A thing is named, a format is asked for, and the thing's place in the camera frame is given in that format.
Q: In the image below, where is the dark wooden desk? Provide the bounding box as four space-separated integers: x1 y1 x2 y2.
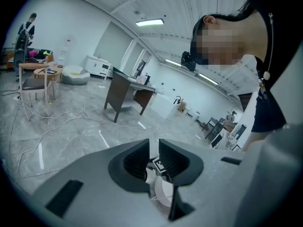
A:
104 66 157 123

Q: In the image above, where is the black framed picture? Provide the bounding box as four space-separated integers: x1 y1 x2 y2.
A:
136 59 147 77

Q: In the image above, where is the marble pattern cabinet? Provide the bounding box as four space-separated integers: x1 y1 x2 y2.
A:
210 126 241 151

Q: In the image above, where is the brown door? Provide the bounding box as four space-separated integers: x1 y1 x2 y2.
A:
237 92 253 113

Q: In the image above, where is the black head-worn camera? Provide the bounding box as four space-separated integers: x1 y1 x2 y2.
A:
180 51 196 72

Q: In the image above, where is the beaded cord necklace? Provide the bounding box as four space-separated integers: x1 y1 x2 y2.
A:
257 12 275 90

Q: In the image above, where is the person's head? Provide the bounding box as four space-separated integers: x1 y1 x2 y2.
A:
190 13 270 72

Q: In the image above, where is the white standing fan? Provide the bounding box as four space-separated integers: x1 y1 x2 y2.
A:
60 34 77 61

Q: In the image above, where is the sofa with colourful cushions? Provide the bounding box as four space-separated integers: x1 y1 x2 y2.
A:
6 47 54 64

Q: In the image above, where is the white rectangular cabinet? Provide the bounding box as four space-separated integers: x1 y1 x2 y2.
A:
150 94 183 121

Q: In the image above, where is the rectangular ceiling lamp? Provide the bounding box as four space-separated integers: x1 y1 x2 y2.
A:
135 18 165 27

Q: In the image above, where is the person's black shirt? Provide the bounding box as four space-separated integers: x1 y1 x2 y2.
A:
250 0 303 133

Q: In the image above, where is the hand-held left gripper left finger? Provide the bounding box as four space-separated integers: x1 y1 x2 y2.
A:
30 138 171 227

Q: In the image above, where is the black table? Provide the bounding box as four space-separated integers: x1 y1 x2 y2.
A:
204 116 226 140

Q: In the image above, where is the person's right forearm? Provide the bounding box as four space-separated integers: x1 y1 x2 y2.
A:
241 126 269 152

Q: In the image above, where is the white bean bag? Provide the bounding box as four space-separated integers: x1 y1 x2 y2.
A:
61 65 91 86

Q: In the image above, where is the round wooden side table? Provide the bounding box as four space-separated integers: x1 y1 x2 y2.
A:
33 66 63 96

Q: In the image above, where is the light wooden chair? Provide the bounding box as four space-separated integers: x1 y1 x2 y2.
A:
18 62 56 122

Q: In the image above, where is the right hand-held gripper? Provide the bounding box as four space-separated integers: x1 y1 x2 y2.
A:
146 157 175 183

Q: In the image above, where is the long white cable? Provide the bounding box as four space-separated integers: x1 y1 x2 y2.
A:
9 100 204 175

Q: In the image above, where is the white low cabinet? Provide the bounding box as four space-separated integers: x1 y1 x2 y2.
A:
85 55 113 78

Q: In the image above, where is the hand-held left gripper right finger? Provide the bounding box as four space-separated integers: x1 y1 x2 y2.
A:
158 138 246 227

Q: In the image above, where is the ceiling light strip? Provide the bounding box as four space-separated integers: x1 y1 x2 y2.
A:
164 58 183 67
198 73 219 86

